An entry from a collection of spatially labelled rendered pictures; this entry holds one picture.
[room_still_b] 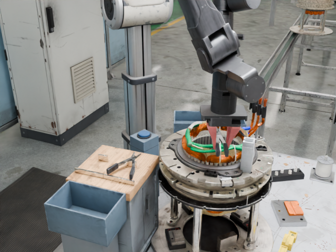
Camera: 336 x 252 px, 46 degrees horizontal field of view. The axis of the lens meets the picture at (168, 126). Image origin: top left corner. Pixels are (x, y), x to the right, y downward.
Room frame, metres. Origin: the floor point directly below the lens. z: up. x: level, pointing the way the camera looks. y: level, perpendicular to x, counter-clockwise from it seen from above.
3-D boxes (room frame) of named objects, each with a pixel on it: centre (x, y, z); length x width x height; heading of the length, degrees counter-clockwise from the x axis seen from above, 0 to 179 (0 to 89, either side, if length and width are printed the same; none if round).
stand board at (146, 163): (0.94, 0.15, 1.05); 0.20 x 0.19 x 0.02; 159
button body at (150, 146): (1.18, 0.08, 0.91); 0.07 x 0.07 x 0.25; 46
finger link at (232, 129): (0.82, -0.13, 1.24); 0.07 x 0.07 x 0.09; 0
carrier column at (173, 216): (1.03, -0.02, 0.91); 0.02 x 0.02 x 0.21
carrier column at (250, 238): (0.92, -0.25, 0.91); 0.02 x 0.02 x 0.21
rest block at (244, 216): (1.02, -0.24, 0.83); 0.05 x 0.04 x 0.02; 37
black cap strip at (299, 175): (1.31, -0.46, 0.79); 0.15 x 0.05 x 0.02; 99
